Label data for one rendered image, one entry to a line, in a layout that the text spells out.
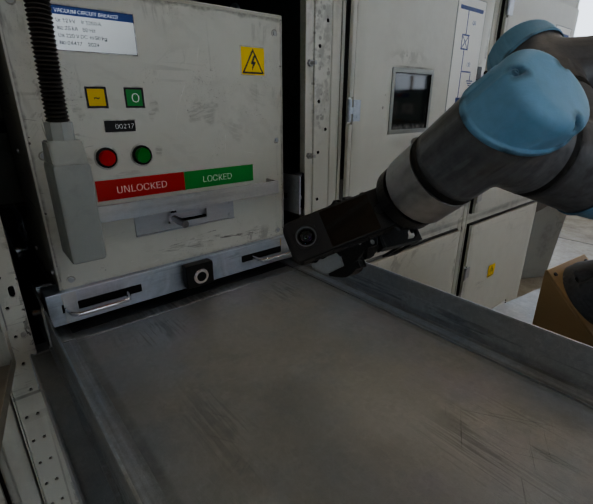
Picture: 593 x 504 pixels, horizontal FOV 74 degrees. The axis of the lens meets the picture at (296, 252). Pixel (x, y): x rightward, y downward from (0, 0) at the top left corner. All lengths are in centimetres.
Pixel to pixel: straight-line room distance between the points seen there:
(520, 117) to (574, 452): 42
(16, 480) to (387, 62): 113
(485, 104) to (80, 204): 52
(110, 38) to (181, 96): 14
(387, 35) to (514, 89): 78
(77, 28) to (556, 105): 65
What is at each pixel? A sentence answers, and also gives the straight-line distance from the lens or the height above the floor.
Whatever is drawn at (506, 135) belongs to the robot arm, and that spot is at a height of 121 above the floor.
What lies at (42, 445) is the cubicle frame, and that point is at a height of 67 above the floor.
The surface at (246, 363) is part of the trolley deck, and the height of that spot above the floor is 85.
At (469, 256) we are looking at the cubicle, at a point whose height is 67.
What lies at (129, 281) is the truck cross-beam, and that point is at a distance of 81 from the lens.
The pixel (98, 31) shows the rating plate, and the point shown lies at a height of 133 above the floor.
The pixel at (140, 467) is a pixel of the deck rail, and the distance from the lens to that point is 53.
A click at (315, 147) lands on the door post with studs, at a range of 94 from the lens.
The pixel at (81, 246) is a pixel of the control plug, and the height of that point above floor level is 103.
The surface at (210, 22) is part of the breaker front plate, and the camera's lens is 85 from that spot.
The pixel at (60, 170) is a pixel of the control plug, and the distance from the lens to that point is 63.
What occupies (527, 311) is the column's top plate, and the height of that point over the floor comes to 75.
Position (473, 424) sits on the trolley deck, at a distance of 59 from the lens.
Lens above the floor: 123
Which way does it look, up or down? 21 degrees down
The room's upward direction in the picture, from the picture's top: straight up
